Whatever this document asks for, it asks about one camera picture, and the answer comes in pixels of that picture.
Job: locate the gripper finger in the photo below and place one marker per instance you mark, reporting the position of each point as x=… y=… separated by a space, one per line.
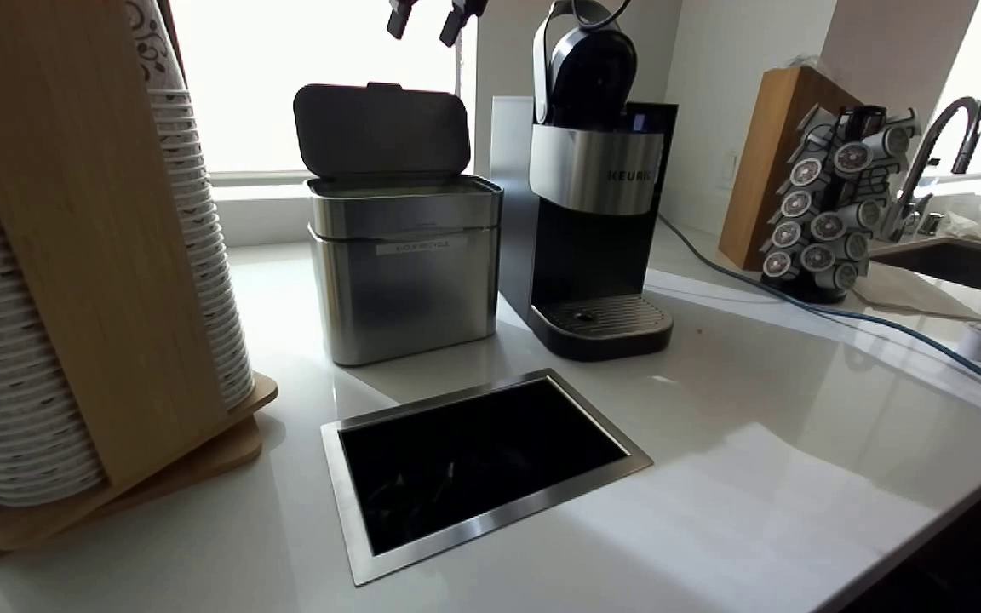
x=455 y=23
x=399 y=16

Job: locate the dark grey bin lid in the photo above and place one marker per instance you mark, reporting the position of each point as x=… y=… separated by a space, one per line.
x=381 y=129

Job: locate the coffeemaker lid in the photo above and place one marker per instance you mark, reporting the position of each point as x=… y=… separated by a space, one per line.
x=586 y=72

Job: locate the black silver coffeemaker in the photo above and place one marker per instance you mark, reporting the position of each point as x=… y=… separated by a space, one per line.
x=586 y=221

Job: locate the silver metal bin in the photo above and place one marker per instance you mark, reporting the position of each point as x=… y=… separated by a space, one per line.
x=404 y=266

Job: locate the row of coffee pods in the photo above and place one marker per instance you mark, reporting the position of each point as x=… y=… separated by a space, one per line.
x=831 y=209

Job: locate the black coffee pod carousel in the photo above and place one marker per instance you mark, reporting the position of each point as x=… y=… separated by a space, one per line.
x=835 y=204

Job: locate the wooden cup holder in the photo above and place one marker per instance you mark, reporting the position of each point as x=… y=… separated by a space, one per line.
x=90 y=281

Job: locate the steel counter trash opening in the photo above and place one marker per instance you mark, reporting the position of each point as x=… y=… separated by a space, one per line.
x=482 y=472

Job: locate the grey tap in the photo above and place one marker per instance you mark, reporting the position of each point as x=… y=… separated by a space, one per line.
x=933 y=162

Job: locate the white paper napkin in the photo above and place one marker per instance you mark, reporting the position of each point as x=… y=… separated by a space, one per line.
x=908 y=294

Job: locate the sink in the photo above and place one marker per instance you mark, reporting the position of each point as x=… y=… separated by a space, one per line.
x=967 y=266

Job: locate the wall socket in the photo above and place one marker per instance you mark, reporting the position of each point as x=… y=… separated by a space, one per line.
x=727 y=169

